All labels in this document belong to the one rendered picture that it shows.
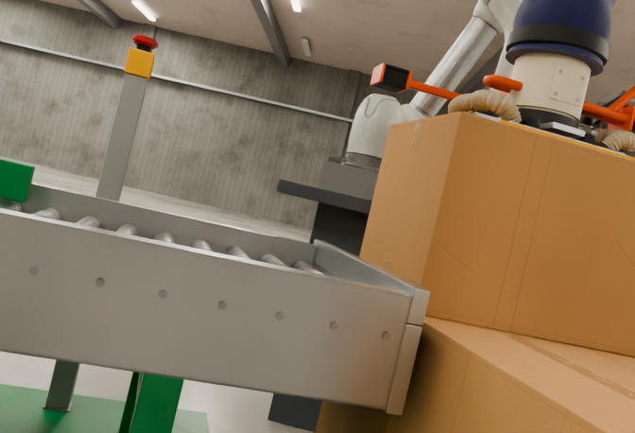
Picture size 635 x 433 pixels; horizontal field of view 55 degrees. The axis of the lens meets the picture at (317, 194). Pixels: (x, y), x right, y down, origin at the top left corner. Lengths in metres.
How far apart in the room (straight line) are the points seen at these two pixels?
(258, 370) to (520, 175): 0.64
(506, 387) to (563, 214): 0.52
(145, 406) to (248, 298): 0.22
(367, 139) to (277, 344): 1.15
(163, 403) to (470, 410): 0.45
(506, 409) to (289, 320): 0.34
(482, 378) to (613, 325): 0.54
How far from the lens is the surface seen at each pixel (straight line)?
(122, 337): 0.96
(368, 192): 1.90
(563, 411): 0.81
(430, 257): 1.20
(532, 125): 1.41
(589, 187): 1.37
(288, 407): 2.06
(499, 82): 1.47
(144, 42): 1.78
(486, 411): 0.95
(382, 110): 2.04
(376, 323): 1.02
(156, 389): 0.98
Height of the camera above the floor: 0.71
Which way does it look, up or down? 1 degrees up
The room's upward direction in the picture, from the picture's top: 13 degrees clockwise
